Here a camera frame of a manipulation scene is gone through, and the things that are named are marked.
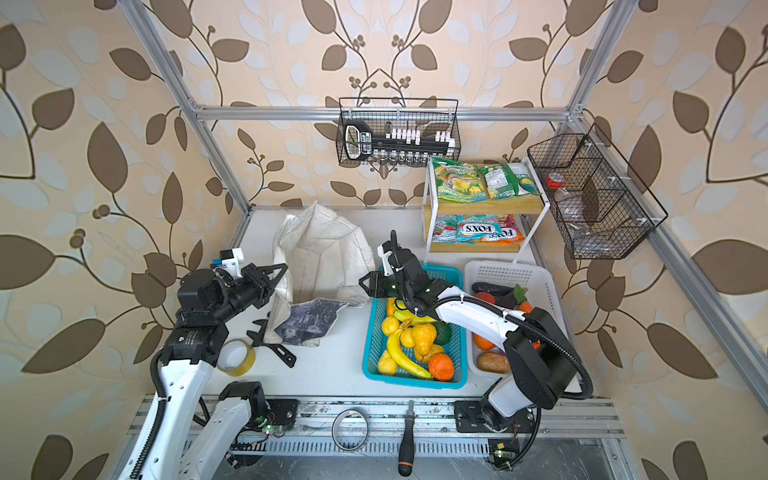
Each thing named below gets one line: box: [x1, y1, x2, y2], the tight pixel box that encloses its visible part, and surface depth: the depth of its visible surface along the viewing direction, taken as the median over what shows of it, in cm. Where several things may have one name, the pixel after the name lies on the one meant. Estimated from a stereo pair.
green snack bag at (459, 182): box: [432, 157, 488, 204], surface depth 79 cm
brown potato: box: [477, 352, 511, 373], surface depth 79 cm
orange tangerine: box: [428, 353, 455, 382], surface depth 77 cm
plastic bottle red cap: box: [546, 172, 572, 202], surface depth 84 cm
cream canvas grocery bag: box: [265, 202, 376, 347], surface depth 87 cm
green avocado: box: [432, 321, 452, 345], surface depth 84 cm
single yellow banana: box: [387, 325, 433, 379], surface depth 80 cm
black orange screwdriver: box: [398, 400, 417, 477], surface depth 70 cm
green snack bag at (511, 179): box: [480, 161, 541, 200], surface depth 80 cm
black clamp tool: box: [246, 319, 297, 369], surface depth 86 cm
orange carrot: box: [514, 283, 534, 314], surface depth 91 cm
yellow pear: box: [413, 323, 437, 356], surface depth 80 cm
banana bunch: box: [394, 310, 437, 335], surface depth 87 cm
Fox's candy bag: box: [432, 214, 526, 246], surface depth 90 cm
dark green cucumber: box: [471, 282, 514, 295], surface depth 95 cm
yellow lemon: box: [382, 316, 400, 336], surface depth 86 cm
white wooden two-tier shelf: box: [422, 157, 551, 263], surface depth 78 cm
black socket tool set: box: [344, 120, 456, 161], surface depth 85 cm
